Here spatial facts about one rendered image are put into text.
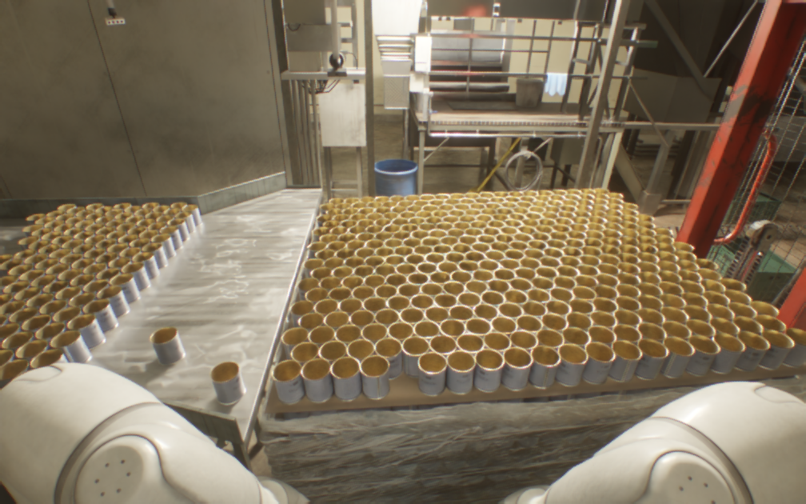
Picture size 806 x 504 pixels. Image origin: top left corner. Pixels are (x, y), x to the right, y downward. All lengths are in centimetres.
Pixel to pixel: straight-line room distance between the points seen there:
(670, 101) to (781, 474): 472
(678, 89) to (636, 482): 484
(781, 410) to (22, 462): 77
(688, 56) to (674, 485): 478
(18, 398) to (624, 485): 61
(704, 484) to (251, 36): 338
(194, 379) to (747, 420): 111
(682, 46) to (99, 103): 516
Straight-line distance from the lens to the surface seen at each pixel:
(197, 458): 45
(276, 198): 221
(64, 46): 404
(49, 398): 57
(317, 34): 321
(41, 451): 54
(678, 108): 520
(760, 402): 59
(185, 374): 124
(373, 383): 98
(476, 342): 108
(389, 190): 402
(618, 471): 45
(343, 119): 372
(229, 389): 108
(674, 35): 493
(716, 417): 54
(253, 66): 347
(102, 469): 44
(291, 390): 102
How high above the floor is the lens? 189
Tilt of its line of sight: 30 degrees down
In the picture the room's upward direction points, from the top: 1 degrees clockwise
